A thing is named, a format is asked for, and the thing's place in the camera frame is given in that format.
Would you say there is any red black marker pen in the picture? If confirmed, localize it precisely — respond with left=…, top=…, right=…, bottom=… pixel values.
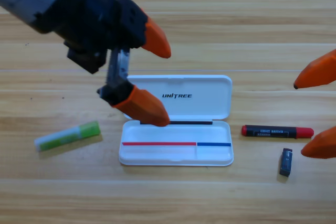
left=241, top=124, right=315, bottom=140

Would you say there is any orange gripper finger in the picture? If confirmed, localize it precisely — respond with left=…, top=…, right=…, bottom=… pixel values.
left=117, top=0, right=172, bottom=59
left=300, top=126, right=336, bottom=160
left=97, top=80, right=171, bottom=127
left=293, top=48, right=336, bottom=90

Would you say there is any small black sharpener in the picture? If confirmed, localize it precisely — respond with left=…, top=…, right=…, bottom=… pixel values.
left=279, top=147, right=294, bottom=177

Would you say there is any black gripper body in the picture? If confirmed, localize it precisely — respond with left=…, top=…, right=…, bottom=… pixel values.
left=33, top=0, right=132, bottom=90

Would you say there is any white Unitree pencil case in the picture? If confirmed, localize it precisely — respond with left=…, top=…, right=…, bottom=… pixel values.
left=118, top=74, right=235, bottom=167

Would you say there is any green white glue stick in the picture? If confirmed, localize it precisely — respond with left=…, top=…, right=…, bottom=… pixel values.
left=34, top=120, right=102, bottom=153

